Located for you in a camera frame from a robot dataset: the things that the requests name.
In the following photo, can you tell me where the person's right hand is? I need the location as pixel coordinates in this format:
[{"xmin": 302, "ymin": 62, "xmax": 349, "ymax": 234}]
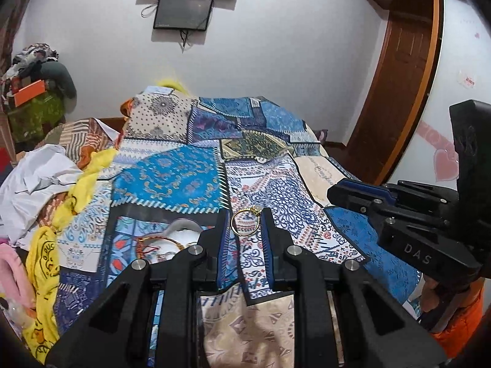
[{"xmin": 420, "ymin": 274, "xmax": 440, "ymax": 315}]

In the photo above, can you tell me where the brown wooden door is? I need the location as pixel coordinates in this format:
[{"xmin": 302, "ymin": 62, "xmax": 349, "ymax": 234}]
[{"xmin": 346, "ymin": 0, "xmax": 446, "ymax": 188}]

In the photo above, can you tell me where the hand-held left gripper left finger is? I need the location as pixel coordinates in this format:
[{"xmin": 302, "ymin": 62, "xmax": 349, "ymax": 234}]
[{"xmin": 46, "ymin": 210, "xmax": 231, "ymax": 368}]

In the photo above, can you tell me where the striped curtain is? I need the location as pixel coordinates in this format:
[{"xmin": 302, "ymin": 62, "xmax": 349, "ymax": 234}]
[{"xmin": 0, "ymin": 0, "xmax": 50, "ymax": 71}]

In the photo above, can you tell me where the grey padded garment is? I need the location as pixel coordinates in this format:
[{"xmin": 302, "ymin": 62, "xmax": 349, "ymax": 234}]
[{"xmin": 31, "ymin": 61, "xmax": 77, "ymax": 99}]

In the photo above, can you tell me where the white wardrobe sliding door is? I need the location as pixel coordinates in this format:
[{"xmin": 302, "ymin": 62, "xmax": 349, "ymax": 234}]
[{"xmin": 387, "ymin": 0, "xmax": 491, "ymax": 190}]

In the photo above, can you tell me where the pile of clothes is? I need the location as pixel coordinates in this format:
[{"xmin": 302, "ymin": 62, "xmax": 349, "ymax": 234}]
[{"xmin": 2, "ymin": 43, "xmax": 59, "ymax": 85}]

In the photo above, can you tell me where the yellow printed cloth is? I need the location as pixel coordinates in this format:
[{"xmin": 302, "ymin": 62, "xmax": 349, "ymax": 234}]
[{"xmin": 22, "ymin": 146, "xmax": 116, "ymax": 365}]

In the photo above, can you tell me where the small black wall monitor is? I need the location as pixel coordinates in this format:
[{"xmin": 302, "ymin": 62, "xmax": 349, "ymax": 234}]
[{"xmin": 153, "ymin": 0, "xmax": 215, "ymax": 32}]

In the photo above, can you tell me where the green patterned cloth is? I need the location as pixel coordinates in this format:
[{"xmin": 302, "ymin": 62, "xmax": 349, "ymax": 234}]
[{"xmin": 8, "ymin": 90, "xmax": 67, "ymax": 145}]

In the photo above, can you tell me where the white cloth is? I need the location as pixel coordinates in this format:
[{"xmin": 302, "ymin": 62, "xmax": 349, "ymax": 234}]
[{"xmin": 0, "ymin": 144, "xmax": 84, "ymax": 245}]

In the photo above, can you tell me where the orange striped cloth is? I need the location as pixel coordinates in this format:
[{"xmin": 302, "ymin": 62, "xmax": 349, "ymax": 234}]
[{"xmin": 38, "ymin": 117, "xmax": 124, "ymax": 170}]

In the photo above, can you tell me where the pink cloth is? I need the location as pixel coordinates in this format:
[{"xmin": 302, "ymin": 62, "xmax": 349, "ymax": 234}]
[{"xmin": 0, "ymin": 243, "xmax": 36, "ymax": 309}]

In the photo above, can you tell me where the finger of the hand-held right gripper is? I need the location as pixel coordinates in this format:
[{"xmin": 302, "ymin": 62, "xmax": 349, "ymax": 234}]
[
  {"xmin": 327, "ymin": 182, "xmax": 453, "ymax": 231},
  {"xmin": 341, "ymin": 178, "xmax": 459, "ymax": 205}
]

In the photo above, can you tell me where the gold ring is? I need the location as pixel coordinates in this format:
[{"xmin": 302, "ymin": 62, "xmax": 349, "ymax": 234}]
[{"xmin": 230, "ymin": 206, "xmax": 264, "ymax": 237}]

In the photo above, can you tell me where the person's right forearm orange sleeve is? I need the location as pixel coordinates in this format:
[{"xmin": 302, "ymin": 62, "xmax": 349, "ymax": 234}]
[{"xmin": 430, "ymin": 282, "xmax": 487, "ymax": 358}]

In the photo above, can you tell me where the gold bracelet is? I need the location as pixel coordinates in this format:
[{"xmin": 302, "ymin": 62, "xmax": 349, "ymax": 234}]
[{"xmin": 163, "ymin": 238, "xmax": 197, "ymax": 260}]

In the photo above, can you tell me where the patchwork printed blanket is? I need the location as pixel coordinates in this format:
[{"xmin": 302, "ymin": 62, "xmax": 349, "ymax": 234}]
[{"xmin": 50, "ymin": 86, "xmax": 423, "ymax": 368}]

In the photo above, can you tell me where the yellow plush object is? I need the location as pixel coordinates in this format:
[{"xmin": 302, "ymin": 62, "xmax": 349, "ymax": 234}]
[{"xmin": 155, "ymin": 76, "xmax": 191, "ymax": 95}]

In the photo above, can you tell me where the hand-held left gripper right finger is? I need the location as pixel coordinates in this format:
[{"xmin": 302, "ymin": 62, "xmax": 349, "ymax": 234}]
[{"xmin": 261, "ymin": 209, "xmax": 447, "ymax": 368}]

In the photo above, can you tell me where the orange box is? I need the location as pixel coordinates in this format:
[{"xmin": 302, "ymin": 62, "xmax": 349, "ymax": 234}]
[{"xmin": 13, "ymin": 79, "xmax": 47, "ymax": 107}]

